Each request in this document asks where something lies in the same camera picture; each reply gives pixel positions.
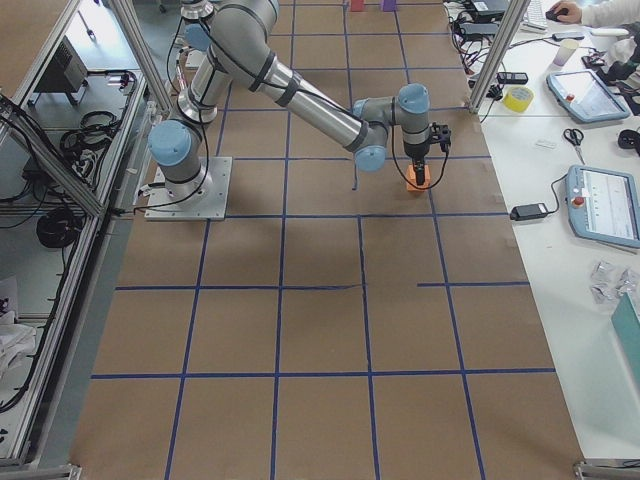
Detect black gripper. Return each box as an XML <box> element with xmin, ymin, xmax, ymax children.
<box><xmin>403</xmin><ymin>141</ymin><xmax>431</xmax><ymax>186</ymax></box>

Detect orange foam block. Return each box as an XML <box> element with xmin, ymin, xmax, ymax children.
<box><xmin>405</xmin><ymin>164</ymin><xmax>431</xmax><ymax>193</ymax></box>

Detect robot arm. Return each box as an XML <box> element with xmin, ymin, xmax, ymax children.
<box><xmin>148</xmin><ymin>1</ymin><xmax>436</xmax><ymax>207</ymax></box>

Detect black power adapter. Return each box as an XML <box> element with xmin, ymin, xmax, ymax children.
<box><xmin>509</xmin><ymin>203</ymin><xmax>549</xmax><ymax>221</ymax></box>

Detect yellow tape roll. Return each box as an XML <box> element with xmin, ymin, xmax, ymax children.
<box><xmin>503</xmin><ymin>86</ymin><xmax>534</xmax><ymax>113</ymax></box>

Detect purple foam block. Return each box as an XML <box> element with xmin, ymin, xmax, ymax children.
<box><xmin>380</xmin><ymin>0</ymin><xmax>397</xmax><ymax>12</ymax></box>

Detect pink foam block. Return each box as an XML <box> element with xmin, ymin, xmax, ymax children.
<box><xmin>349</xmin><ymin>0</ymin><xmax>365</xmax><ymax>12</ymax></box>

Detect blue teach pendant far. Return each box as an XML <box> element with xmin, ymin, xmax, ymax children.
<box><xmin>546</xmin><ymin>70</ymin><xmax>630</xmax><ymax>123</ymax></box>

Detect blue teach pendant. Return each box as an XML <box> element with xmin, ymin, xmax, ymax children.
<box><xmin>565</xmin><ymin>165</ymin><xmax>639</xmax><ymax>249</ymax></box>
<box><xmin>546</xmin><ymin>70</ymin><xmax>630</xmax><ymax>123</ymax></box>

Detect blue teach pendant near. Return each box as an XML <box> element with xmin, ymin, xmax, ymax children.
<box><xmin>565</xmin><ymin>165</ymin><xmax>639</xmax><ymax>249</ymax></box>

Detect white paper cup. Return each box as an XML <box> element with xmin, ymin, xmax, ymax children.
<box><xmin>553</xmin><ymin>38</ymin><xmax>580</xmax><ymax>66</ymax></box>

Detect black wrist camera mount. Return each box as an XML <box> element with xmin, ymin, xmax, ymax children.
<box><xmin>430</xmin><ymin>122</ymin><xmax>451</xmax><ymax>154</ymax></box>

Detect black handled scissors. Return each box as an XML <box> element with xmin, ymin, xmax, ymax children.
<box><xmin>563</xmin><ymin>128</ymin><xmax>585</xmax><ymax>165</ymax></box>

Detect aluminium frame post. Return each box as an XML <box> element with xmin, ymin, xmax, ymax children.
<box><xmin>468</xmin><ymin>0</ymin><xmax>529</xmax><ymax>114</ymax></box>

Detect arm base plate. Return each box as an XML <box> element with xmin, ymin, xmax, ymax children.
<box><xmin>144</xmin><ymin>156</ymin><xmax>233</xmax><ymax>221</ymax></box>

